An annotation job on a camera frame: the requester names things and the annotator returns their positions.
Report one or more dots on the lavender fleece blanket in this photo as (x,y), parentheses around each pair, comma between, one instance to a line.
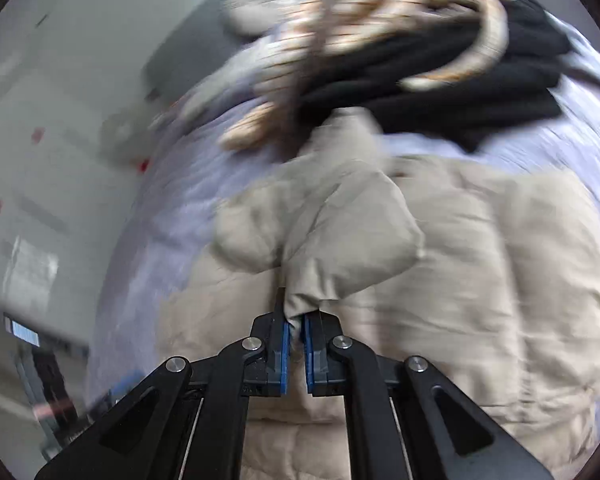
(180,200)

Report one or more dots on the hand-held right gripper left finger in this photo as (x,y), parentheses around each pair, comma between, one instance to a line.
(284,355)

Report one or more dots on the dark equipment stand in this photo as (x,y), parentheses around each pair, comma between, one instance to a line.
(47,380)

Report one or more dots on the beige puffer jacket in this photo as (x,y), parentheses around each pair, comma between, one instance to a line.
(430,260)

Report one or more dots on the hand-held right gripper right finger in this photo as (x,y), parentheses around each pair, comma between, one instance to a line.
(307,355)

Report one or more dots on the black garment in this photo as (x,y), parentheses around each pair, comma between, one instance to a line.
(405,75)

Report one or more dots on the round beige cushion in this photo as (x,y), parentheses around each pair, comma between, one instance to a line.
(257,2)

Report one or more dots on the beige patterned knit garment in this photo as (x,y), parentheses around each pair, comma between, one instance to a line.
(380,5)

